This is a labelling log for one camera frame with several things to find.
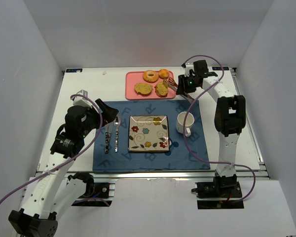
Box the herb bread slice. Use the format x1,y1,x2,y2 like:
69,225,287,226
154,82,168,97
134,83,152,96

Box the white ceramic mug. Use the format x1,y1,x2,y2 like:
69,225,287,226
176,112,195,137

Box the purple cable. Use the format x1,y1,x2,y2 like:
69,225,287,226
0,93,104,234
182,54,257,204

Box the left blue table label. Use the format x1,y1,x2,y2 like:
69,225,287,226
66,69,82,73

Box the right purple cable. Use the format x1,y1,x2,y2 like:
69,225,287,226
182,54,257,204

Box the square floral plate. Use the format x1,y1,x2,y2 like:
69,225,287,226
128,115,170,153

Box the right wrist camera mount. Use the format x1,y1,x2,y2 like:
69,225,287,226
181,63,194,77

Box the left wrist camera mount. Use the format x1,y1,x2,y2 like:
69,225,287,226
71,89,92,108

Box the right blue table label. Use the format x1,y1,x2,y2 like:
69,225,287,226
212,67,229,71

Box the silver spoon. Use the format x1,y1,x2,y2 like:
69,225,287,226
114,115,121,153

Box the metal serving tongs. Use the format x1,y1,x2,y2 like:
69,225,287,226
163,77,194,104

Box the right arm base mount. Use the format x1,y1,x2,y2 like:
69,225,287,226
191,182,244,210

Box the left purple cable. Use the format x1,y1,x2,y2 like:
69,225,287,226
0,93,104,234

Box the pink serving tray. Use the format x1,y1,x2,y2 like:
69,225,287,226
125,71,176,101

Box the sesame bagel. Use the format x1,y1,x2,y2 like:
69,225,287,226
143,70,159,83

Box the blue letter placemat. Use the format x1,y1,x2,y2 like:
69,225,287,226
93,100,210,173

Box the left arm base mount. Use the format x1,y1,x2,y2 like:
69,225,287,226
66,172,115,207

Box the silver fork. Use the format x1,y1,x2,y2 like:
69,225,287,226
104,124,109,154

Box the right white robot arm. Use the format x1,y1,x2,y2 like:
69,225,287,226
176,60,246,192

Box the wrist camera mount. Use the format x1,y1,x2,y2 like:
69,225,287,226
71,89,92,108
181,63,194,77

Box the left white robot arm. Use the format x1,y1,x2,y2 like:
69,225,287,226
8,96,118,237

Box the silver knife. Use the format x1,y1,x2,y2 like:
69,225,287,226
108,122,114,151

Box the round bread roll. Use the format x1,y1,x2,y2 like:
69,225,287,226
158,69,170,79

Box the blue table label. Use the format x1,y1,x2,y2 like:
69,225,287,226
212,67,229,71
66,69,82,73

